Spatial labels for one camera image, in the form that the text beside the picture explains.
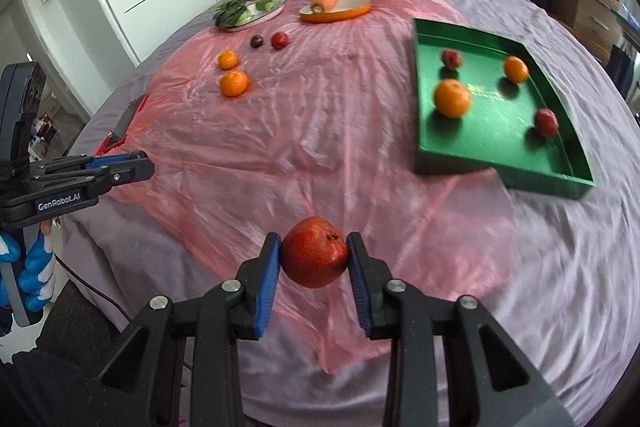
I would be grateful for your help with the green cardboard tray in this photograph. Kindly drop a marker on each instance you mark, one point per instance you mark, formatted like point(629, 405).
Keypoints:
point(490, 137)

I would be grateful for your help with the phone with red case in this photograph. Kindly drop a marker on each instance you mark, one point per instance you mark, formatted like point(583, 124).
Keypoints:
point(125, 119)

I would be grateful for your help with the dark green leafy vegetable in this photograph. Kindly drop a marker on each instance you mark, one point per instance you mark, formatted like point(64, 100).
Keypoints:
point(231, 12)

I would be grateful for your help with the pink plastic sheet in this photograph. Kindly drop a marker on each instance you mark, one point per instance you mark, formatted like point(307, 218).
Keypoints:
point(310, 127)

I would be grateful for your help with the wooden dresser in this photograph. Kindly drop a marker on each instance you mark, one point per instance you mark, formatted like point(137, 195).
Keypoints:
point(587, 14)

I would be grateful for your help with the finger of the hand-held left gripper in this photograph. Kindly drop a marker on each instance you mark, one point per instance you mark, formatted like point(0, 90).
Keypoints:
point(107, 161)
point(127, 174)

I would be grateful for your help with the dark blue bag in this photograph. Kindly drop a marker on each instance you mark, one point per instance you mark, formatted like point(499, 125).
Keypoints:
point(620, 67)

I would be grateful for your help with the person's left hand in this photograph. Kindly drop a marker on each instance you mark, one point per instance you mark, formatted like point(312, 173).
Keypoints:
point(42, 267)

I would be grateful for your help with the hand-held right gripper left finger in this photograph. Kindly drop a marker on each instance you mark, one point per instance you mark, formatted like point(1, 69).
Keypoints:
point(267, 287)

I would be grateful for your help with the light green bok choy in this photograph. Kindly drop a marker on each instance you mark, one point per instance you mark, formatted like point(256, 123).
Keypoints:
point(266, 5)

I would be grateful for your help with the orange rimmed plate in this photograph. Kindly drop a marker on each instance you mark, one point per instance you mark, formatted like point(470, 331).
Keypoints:
point(345, 9)

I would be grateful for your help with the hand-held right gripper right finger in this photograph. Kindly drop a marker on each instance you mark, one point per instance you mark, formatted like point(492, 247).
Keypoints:
point(360, 287)

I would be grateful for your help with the orange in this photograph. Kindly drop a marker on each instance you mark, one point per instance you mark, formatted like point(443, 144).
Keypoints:
point(452, 98)
point(228, 60)
point(234, 83)
point(516, 69)

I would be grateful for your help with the dark purple plum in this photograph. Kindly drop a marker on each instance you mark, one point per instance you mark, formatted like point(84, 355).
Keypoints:
point(256, 41)

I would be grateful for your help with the white plate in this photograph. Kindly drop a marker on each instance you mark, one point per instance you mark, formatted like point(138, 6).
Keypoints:
point(262, 16)

